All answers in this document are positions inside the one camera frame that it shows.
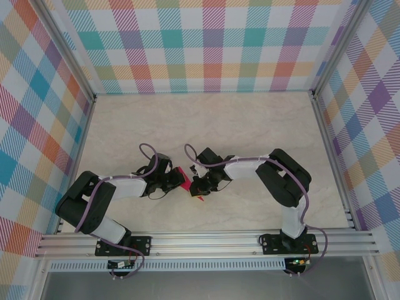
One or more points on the pink square paper sheet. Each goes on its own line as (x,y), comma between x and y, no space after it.
(187,182)

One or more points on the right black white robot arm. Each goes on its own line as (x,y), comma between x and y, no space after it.
(281,181)

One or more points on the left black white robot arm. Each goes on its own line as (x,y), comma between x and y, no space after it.
(84,200)

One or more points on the grey metal panel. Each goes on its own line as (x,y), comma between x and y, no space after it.
(203,286)

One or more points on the aluminium mounting rail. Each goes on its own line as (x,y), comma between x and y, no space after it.
(203,242)

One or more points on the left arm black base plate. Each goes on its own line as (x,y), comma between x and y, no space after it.
(143,243)

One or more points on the aluminium side rail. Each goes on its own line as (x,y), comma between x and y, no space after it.
(83,137)
(327,140)

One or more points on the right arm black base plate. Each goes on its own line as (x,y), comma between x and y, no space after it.
(270,243)

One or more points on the aluminium frame post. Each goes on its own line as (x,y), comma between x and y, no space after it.
(65,47)
(341,47)

